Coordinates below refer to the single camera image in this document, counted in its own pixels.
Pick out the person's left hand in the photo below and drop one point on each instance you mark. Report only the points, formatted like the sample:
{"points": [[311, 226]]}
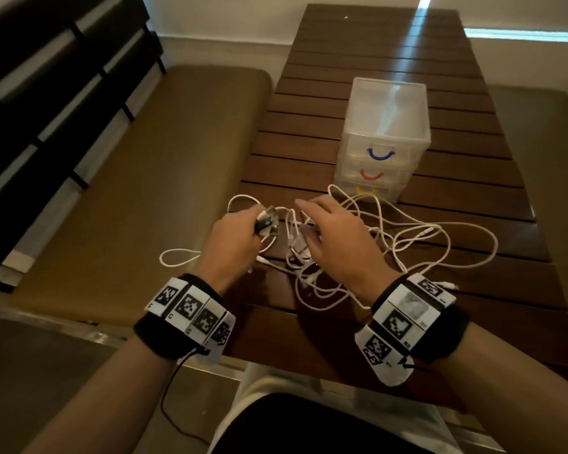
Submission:
{"points": [[227, 250]]}

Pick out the person's right hand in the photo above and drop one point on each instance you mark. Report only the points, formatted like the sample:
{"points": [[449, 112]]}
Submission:
{"points": [[345, 245]]}

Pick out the clear plastic three-drawer organiser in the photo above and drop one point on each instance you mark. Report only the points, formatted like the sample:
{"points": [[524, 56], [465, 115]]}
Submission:
{"points": [[385, 108]]}

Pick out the person's left forearm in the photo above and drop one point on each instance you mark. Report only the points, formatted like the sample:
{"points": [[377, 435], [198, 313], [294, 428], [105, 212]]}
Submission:
{"points": [[104, 397]]}

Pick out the person's black garment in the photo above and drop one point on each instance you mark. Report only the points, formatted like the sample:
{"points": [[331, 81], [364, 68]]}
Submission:
{"points": [[312, 425]]}

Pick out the black marker wristband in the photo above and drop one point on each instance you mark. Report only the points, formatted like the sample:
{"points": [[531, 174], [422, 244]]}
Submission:
{"points": [[184, 316], [416, 316]]}

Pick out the brown bench cushion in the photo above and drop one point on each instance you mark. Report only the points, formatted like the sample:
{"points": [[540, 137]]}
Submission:
{"points": [[146, 184], [549, 184]]}

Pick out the brown slatted wooden table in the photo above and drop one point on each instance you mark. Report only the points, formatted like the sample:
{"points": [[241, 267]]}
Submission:
{"points": [[383, 47]]}

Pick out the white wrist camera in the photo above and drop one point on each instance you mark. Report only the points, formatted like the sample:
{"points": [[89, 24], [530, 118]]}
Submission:
{"points": [[217, 355], [383, 364]]}

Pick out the wall light strip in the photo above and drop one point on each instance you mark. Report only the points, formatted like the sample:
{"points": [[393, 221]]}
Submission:
{"points": [[525, 35], [425, 1]]}

